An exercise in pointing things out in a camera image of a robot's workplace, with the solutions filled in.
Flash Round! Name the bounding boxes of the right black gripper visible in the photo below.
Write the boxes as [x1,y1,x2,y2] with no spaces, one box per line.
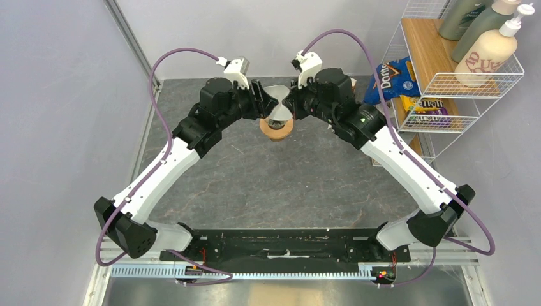
[283,73,337,126]

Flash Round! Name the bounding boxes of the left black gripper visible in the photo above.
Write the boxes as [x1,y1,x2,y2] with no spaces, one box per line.
[218,79,279,130]

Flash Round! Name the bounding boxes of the single white coffee filter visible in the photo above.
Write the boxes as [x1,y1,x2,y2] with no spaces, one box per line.
[263,85,293,122]

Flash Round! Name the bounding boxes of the clear glass dripper cone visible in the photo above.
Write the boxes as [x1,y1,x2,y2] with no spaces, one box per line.
[265,119,288,131]

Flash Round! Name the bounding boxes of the round wooden dripper stand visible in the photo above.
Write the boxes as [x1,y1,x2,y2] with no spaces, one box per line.
[259,119,294,142]

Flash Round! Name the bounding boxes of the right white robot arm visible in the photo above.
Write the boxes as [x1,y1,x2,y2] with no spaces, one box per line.
[285,68,475,261]

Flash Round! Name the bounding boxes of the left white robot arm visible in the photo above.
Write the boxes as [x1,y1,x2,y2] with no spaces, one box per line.
[94,78,292,266]

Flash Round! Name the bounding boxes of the blue Doritos chip bag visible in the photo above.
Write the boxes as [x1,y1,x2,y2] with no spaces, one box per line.
[376,57,420,101]

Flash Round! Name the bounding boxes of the yellow M&M's candy bag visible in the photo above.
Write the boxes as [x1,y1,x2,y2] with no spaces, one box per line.
[400,95,451,128]

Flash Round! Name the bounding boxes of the dark green bottle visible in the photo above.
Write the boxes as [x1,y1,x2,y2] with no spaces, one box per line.
[438,0,490,41]

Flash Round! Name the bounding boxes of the cream pump lotion bottle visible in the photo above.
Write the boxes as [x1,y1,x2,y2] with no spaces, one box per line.
[455,3,535,87]

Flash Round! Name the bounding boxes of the green bottle beige cap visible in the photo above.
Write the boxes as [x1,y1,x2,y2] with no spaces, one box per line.
[451,0,521,63]

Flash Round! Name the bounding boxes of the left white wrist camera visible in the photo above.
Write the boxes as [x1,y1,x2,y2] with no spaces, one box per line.
[216,57,249,90]

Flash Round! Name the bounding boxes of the white wire shelf rack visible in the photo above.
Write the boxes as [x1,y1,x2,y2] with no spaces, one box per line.
[382,1,524,163]

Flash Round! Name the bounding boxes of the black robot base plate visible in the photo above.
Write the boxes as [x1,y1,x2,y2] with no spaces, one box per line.
[182,228,411,273]

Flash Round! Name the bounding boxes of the aluminium frame rail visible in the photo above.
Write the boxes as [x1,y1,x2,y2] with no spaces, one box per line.
[84,229,492,305]

